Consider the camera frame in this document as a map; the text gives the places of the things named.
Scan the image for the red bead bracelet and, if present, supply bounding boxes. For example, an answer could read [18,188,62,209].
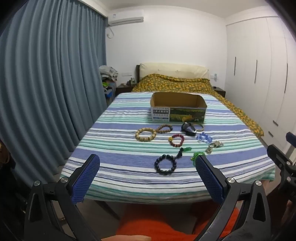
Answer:
[169,134,185,147]

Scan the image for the green pendant with dark cord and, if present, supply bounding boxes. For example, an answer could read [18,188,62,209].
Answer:
[174,146,192,160]

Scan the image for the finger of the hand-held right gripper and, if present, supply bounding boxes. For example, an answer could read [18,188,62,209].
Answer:
[286,132,296,147]
[267,144,296,193]

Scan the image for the silver keychain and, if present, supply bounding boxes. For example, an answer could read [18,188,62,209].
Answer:
[205,141,224,154]

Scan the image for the light wooden bead bracelet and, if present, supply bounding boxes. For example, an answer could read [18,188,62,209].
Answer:
[135,128,158,141]

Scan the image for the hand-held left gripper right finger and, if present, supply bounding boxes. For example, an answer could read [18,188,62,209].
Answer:
[194,155,270,241]

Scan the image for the green bead string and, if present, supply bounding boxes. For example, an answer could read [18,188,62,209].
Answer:
[191,152,206,166]

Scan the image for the blue crystal bead bracelet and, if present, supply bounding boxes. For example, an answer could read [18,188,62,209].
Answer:
[196,133,213,143]

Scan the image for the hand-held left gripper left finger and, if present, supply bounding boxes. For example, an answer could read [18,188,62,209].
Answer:
[24,153,102,241]

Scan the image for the cream pillow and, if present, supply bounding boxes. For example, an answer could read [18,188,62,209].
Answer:
[140,62,210,81]

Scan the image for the black wristwatch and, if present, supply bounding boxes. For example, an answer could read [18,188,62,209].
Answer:
[181,122,197,136]

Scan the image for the person's orange pants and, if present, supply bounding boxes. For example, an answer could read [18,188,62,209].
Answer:
[116,202,241,241]

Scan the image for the dark bead bracelet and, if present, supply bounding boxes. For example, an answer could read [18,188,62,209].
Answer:
[154,155,178,175]

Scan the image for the pile of clothes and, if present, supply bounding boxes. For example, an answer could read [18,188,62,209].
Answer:
[99,65,119,81]

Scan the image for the blue-grey curtain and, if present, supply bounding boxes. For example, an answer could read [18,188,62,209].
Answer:
[0,0,108,183]

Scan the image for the printed cardboard box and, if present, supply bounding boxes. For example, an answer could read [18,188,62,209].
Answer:
[150,92,207,124]

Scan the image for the striped bed sheet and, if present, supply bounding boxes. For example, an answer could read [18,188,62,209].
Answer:
[60,92,275,204]

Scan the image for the white wardrobe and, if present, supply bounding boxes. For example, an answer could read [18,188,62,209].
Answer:
[225,11,296,163]

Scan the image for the white air conditioner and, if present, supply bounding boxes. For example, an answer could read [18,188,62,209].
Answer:
[107,9,144,26]

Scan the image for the brown bead bracelet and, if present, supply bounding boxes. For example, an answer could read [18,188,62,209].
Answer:
[155,124,173,134]

